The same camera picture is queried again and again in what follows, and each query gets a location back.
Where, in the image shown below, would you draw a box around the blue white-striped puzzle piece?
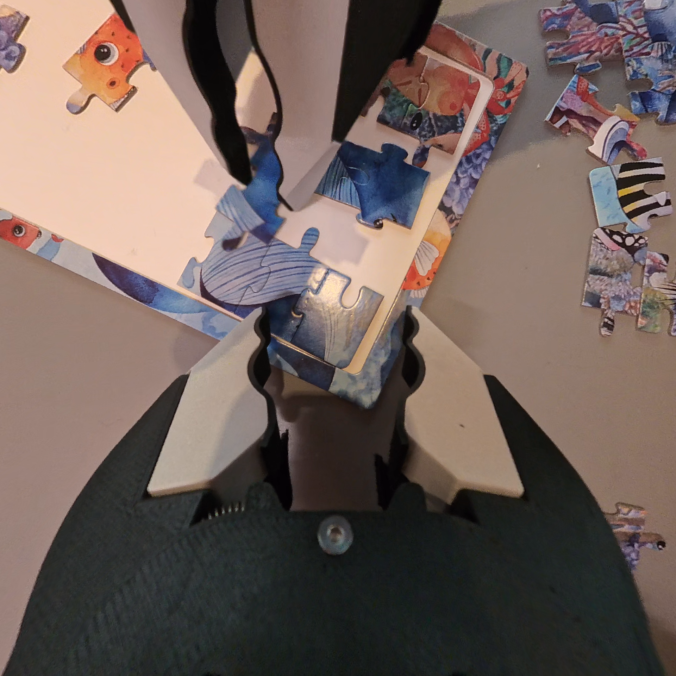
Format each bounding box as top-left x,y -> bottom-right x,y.
214,113 -> 289,252

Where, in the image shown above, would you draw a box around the orange pufferfish puzzle piece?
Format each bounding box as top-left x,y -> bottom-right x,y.
62,13 -> 157,114

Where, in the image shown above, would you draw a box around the joined blue whale puzzle pieces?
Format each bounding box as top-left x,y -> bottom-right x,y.
177,211 -> 385,370

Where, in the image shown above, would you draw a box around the joined orange crab puzzle pieces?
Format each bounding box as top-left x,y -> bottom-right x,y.
374,53 -> 495,155

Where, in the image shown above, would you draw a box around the black white spotted puzzle piece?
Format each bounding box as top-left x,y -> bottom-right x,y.
581,227 -> 650,338

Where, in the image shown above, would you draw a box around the green grey urchin-spine puzzle piece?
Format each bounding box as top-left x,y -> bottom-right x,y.
636,251 -> 676,337

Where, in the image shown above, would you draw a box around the blue striped coral puzzle piece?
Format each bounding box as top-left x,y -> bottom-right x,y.
316,153 -> 370,205

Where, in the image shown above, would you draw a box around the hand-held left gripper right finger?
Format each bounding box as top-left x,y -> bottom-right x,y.
374,306 -> 525,509

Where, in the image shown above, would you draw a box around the yellow black striped fish piece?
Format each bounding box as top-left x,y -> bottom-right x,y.
589,157 -> 673,234

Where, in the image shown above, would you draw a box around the dark blue whale face piece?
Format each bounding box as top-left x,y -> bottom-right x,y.
338,142 -> 430,231

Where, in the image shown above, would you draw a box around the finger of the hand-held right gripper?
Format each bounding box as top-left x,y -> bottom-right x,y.
252,0 -> 350,213
132,0 -> 253,184

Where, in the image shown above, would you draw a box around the joined coral reef puzzle pieces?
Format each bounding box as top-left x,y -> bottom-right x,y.
539,0 -> 676,125

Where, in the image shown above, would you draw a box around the purple orange fish puzzle piece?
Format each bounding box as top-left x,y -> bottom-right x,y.
605,502 -> 667,572

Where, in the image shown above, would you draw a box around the ocean jigsaw puzzle frame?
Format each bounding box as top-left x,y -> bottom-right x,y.
0,0 -> 530,412

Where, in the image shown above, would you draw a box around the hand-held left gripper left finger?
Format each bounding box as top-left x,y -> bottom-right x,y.
147,306 -> 292,509

